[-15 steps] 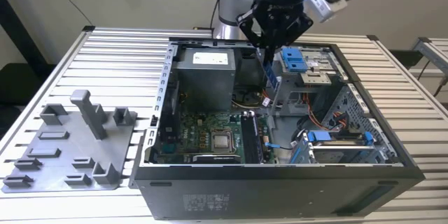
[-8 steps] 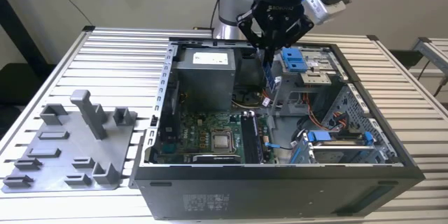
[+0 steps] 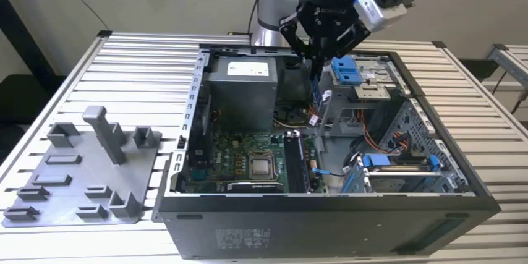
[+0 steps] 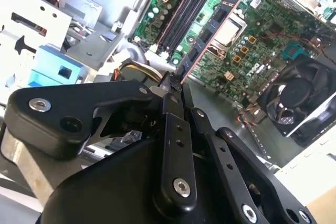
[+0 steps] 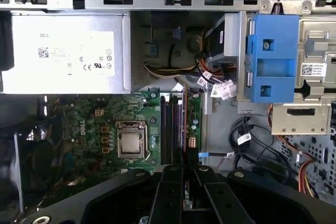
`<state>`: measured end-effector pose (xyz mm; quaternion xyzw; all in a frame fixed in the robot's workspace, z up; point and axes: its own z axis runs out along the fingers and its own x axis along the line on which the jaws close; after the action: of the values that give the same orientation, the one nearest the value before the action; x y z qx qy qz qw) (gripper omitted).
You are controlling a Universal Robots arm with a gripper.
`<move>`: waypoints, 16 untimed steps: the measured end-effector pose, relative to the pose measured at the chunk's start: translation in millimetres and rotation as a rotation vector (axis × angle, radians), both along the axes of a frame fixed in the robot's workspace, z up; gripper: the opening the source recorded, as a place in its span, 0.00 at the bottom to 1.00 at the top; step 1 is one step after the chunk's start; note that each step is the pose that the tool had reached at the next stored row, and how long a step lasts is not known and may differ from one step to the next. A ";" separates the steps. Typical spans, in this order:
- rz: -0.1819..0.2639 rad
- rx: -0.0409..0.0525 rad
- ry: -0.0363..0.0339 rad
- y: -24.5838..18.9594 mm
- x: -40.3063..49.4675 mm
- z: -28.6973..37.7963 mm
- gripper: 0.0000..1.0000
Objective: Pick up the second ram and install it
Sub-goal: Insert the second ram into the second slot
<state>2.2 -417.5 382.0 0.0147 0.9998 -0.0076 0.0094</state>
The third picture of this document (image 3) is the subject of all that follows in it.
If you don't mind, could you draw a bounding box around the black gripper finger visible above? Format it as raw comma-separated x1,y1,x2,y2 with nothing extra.
278,13,318,75
318,21,370,75

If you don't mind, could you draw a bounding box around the grey metal drive cage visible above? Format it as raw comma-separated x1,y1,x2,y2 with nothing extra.
314,54,410,137

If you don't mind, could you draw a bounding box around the grey power supply unit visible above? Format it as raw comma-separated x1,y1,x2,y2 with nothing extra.
202,56,278,134

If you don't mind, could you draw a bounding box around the perforated metal disk bay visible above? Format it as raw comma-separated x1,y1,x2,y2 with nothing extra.
373,98,470,195

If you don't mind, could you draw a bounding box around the black box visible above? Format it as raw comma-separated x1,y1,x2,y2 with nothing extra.
457,58,498,84

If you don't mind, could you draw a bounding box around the green motherboard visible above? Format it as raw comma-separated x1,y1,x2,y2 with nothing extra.
180,130,330,194

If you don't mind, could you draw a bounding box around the black case fan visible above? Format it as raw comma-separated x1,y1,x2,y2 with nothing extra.
188,95,214,166

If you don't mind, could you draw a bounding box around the CPU socket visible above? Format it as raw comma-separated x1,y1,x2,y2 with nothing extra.
245,150,277,181

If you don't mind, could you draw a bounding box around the hard disk in blue carrier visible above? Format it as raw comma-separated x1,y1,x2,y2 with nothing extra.
356,153,449,194

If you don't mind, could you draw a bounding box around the aluminium side table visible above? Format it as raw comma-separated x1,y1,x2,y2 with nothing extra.
480,43,528,92

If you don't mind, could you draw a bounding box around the silver CPU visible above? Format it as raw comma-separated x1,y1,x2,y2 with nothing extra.
252,158,272,175

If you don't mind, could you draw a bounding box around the black graphics card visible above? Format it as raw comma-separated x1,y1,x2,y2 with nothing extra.
224,180,286,194

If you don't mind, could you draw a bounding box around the black PC case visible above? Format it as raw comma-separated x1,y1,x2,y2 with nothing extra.
150,41,502,260

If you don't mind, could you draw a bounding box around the grey parts rack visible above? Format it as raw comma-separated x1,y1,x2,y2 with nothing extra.
0,105,164,228

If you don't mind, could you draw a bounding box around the black stand base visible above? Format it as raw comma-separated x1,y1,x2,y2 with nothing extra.
0,74,62,122

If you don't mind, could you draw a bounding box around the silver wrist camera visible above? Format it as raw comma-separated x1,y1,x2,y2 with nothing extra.
352,0,409,33

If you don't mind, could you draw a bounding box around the orange data wire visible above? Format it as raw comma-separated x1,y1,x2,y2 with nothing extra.
358,108,398,155

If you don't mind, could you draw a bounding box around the power wire bundle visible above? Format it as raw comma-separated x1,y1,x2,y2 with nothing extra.
272,104,330,129

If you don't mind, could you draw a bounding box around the black slanted post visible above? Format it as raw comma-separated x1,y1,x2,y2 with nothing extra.
0,0,57,78

